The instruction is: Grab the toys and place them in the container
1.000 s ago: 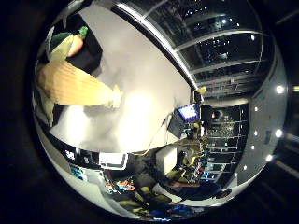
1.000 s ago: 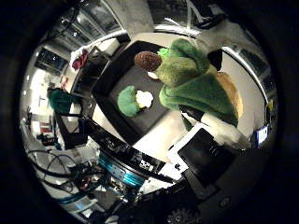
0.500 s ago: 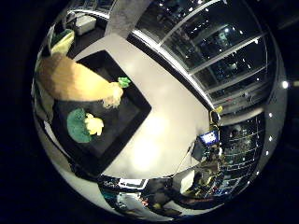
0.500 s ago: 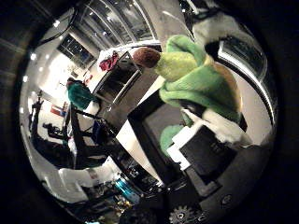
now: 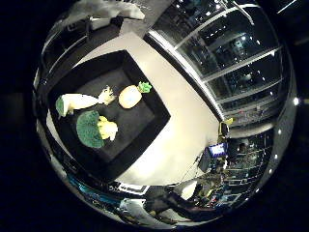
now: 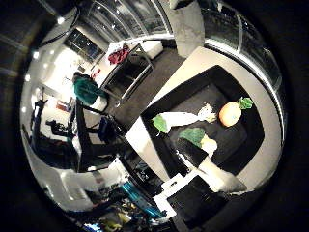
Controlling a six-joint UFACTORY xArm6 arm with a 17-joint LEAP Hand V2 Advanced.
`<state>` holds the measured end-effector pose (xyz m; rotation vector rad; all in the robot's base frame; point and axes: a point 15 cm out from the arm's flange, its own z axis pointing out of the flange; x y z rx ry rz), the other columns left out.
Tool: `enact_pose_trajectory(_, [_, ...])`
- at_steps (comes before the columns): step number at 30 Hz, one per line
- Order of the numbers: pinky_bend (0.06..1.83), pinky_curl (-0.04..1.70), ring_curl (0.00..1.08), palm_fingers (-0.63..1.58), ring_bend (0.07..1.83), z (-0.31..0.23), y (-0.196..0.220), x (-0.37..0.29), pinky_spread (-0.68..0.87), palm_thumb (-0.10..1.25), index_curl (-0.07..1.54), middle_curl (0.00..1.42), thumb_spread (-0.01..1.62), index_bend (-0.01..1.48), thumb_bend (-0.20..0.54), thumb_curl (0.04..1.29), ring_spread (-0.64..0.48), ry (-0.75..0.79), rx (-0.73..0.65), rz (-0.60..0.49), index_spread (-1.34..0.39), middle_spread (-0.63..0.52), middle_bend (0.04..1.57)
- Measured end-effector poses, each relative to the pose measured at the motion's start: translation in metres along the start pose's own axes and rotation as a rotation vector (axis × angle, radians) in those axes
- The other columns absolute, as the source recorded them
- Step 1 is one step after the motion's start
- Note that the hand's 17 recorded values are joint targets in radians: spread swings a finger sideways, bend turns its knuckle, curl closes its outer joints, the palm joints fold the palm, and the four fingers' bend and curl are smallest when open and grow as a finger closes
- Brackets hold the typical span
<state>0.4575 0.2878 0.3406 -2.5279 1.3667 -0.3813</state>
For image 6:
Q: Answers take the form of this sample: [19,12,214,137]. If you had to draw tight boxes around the green broccoli plush toy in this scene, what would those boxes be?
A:
[178,127,219,158]

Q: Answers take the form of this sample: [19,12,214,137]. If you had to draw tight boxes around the white radish plush toy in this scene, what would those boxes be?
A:
[151,102,217,134]

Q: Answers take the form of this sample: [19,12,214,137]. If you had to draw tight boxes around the orange plush toy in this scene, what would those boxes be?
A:
[218,97,255,128]

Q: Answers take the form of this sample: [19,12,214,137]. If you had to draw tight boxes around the black rectangular container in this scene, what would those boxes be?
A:
[140,64,266,179]

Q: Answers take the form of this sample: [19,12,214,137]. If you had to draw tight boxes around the blue metallic cylinder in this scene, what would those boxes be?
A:
[121,181,166,220]

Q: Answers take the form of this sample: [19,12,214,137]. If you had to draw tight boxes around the black stand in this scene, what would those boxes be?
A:
[74,97,118,173]

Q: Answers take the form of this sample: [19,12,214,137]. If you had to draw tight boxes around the person in green jacket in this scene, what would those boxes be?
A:
[71,72,109,112]

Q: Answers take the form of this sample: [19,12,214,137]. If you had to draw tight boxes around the red cloth item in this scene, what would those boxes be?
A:
[107,43,130,65]

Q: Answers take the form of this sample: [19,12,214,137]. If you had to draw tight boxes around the black metal frame rack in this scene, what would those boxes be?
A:
[101,43,155,108]

